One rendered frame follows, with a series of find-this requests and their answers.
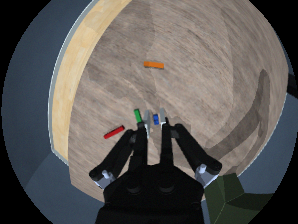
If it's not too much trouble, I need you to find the orange rod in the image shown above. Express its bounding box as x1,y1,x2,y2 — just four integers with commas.
143,61,164,69

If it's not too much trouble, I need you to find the green rod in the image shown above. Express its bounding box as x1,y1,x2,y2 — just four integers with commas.
134,109,142,122

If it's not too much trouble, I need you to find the red rod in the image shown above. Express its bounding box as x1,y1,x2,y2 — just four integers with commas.
103,125,125,139

